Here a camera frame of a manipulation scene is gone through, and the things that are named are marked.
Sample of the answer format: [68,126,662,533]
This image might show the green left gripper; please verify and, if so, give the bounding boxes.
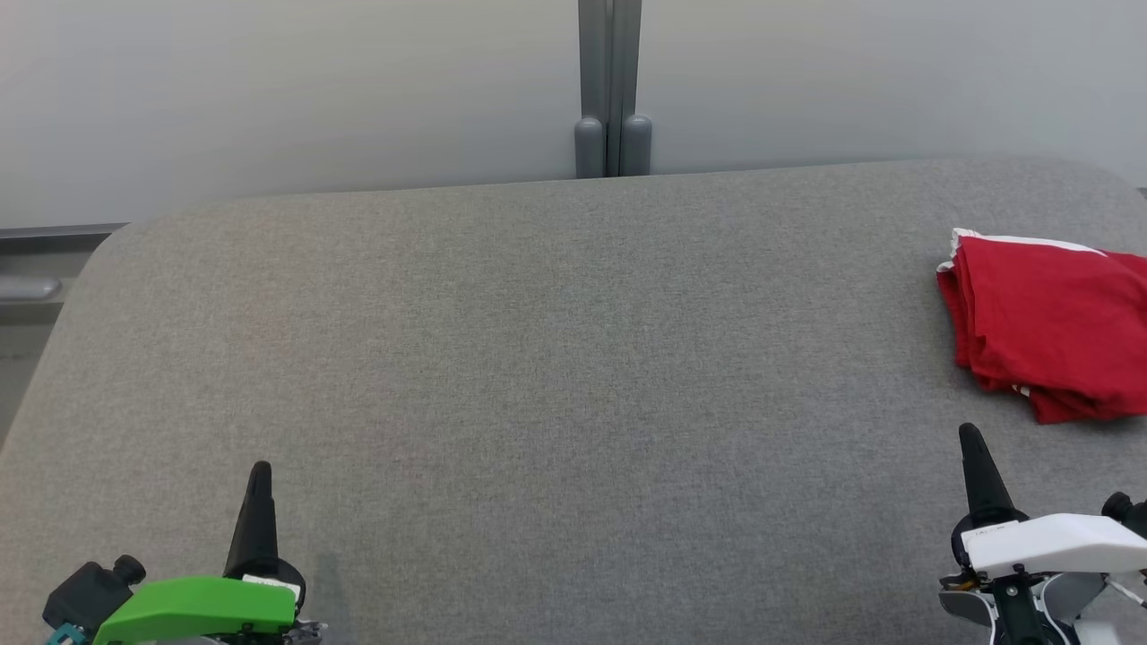
[92,460,307,645]

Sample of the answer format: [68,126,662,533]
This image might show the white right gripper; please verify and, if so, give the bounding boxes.
[950,423,1147,581]

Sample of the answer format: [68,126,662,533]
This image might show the red shorts white trim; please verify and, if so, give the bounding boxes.
[936,228,1147,400]

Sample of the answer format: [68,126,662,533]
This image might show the grey rounded bar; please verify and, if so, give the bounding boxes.
[0,277,63,303]

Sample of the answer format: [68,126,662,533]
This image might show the dark grey wall rail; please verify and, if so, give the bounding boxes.
[0,223,128,242]

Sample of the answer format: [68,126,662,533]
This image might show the grey partition post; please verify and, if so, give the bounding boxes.
[573,0,654,179]

